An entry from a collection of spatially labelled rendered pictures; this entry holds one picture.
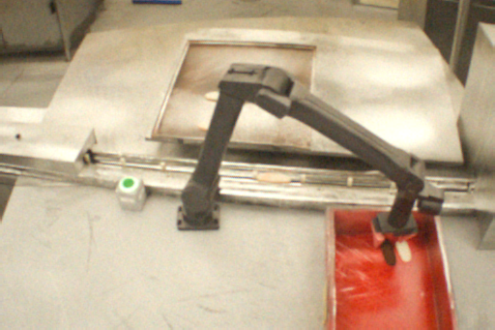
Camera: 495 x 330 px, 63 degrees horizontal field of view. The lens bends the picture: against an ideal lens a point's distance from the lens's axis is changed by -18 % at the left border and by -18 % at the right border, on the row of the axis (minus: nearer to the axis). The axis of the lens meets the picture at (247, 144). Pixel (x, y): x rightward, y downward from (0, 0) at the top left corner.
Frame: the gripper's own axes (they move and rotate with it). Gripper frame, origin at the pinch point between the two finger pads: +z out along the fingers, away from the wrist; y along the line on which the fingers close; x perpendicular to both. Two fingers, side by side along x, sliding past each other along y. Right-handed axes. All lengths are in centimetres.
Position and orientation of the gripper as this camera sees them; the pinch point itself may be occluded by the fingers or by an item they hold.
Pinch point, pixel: (388, 242)
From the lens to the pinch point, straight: 125.8
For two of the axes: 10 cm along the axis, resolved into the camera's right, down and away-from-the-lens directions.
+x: -1.1, -6.5, 7.5
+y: 9.9, -0.5, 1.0
